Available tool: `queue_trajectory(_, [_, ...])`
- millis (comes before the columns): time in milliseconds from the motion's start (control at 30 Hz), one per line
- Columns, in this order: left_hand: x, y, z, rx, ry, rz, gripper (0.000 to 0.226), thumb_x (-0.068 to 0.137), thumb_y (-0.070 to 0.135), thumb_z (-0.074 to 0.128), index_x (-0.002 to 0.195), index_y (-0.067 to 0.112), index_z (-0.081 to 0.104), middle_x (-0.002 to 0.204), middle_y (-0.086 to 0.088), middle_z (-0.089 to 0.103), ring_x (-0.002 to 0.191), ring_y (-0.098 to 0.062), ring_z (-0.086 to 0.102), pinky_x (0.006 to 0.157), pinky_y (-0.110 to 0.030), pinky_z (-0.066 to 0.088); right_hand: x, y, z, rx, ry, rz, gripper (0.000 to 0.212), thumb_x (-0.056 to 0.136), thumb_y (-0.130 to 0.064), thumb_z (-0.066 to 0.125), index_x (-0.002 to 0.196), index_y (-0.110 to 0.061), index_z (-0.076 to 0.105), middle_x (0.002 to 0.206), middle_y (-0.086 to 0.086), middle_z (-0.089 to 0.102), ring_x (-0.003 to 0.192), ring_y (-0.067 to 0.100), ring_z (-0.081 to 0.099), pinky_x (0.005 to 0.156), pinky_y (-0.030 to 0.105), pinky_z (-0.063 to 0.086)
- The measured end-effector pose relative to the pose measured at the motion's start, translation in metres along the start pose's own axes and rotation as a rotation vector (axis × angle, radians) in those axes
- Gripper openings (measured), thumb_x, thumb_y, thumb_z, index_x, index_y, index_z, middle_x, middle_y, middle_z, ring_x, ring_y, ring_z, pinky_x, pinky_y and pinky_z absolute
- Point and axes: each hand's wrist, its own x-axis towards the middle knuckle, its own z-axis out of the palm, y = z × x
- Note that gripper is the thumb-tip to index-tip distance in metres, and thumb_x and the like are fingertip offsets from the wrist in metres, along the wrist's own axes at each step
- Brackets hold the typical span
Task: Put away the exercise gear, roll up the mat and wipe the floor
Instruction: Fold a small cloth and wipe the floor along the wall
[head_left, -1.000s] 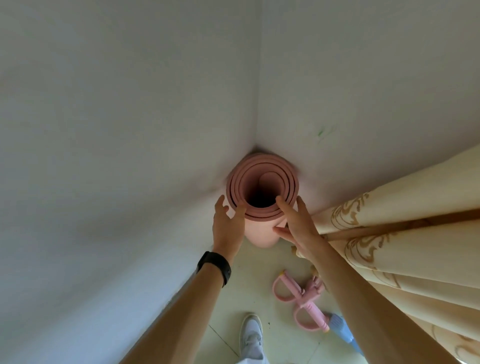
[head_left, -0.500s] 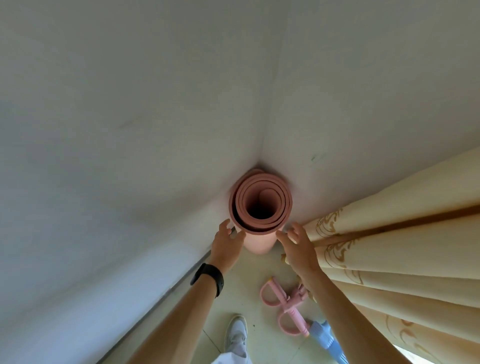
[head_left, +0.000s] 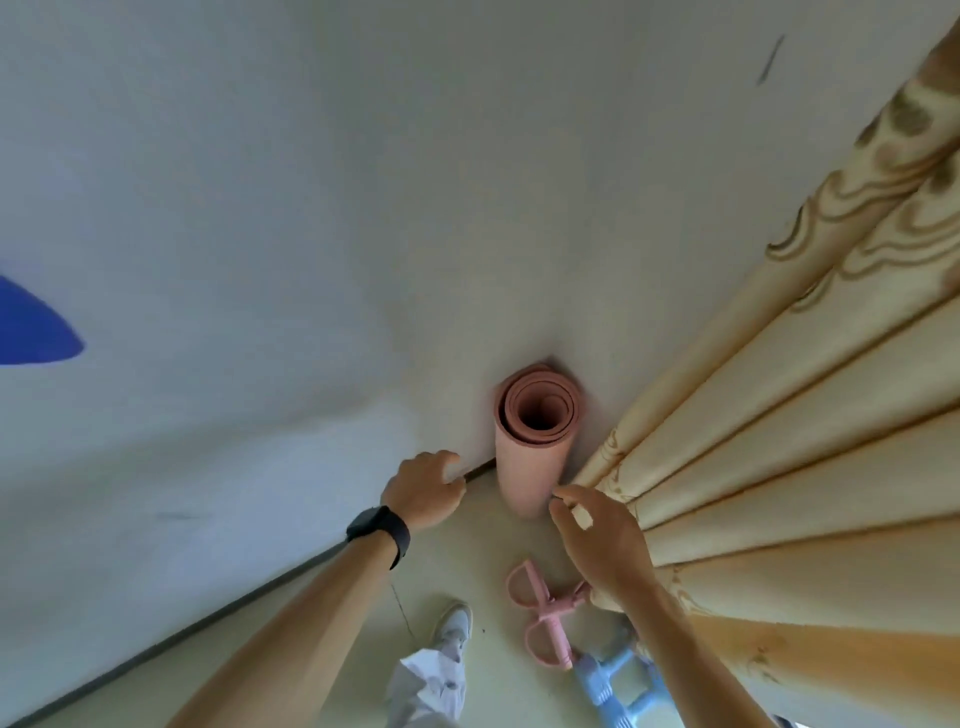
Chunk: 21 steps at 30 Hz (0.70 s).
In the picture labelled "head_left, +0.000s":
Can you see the person's right hand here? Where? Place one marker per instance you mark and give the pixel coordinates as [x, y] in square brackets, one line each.
[619, 555]

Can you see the person's left hand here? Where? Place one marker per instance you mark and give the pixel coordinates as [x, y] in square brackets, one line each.
[424, 491]

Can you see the pink pedal resistance band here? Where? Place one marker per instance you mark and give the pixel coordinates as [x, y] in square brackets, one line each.
[544, 622]

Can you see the pink yoga mat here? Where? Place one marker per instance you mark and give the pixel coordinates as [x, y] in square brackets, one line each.
[529, 472]

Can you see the light blue dumbbell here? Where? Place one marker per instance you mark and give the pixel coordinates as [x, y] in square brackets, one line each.
[592, 679]
[630, 712]

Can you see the blue cloth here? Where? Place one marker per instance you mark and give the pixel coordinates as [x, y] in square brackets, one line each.
[34, 330]

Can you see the person's right forearm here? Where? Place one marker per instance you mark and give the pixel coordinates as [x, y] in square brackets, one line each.
[697, 675]

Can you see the person's left forearm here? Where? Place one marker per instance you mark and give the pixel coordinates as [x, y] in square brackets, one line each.
[300, 637]

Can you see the person's left white shoe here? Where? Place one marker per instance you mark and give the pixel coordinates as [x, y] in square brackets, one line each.
[454, 626]

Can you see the black smartwatch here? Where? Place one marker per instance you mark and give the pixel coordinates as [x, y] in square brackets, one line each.
[375, 525]

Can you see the light grey trousers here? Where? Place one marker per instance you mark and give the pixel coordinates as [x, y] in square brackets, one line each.
[424, 686]

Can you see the beige patterned curtain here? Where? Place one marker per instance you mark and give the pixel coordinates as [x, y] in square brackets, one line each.
[787, 450]

